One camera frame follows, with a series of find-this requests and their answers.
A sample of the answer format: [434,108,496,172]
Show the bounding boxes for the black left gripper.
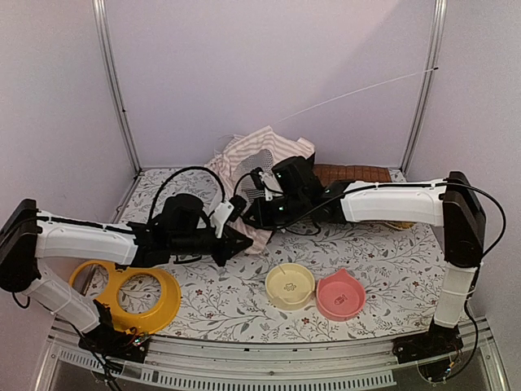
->
[171,227,255,270]

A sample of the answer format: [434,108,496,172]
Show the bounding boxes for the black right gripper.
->
[246,191,309,227]

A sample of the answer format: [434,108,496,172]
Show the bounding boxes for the pink striped pet tent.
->
[205,126,315,255]

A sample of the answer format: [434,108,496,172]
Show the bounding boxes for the white tent pole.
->
[274,66,439,125]

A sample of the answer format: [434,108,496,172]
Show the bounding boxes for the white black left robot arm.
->
[1,194,253,354]

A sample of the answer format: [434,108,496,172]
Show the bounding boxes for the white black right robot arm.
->
[242,156,486,355]

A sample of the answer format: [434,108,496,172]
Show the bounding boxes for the cream pet bowl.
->
[265,263,316,311]

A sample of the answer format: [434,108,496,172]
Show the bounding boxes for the pink pet bowl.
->
[316,268,366,322]

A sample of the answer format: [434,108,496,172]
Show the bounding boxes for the brown woven mat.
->
[313,164,392,187]

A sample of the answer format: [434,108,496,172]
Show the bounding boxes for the yellow bamboo mat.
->
[383,222,416,231]

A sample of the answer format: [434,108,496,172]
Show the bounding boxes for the yellow double bowl holder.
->
[69,260,182,334]

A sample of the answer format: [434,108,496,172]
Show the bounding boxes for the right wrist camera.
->
[250,167,278,201]

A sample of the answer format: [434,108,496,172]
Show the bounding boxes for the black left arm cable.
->
[147,165,227,223]

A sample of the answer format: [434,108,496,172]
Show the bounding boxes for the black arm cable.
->
[231,173,508,382]
[147,165,227,223]

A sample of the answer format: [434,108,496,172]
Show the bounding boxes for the aluminium front rail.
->
[33,317,514,390]

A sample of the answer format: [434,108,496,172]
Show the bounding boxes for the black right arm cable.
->
[231,173,508,382]

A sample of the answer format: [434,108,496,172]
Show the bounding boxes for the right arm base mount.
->
[392,321,463,363]

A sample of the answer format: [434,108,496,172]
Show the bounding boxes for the right aluminium frame post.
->
[400,0,448,175]

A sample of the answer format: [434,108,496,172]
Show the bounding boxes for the aluminium frame post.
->
[400,0,448,175]
[92,0,142,174]

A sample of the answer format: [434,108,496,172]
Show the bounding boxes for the left aluminium frame post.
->
[92,0,142,174]

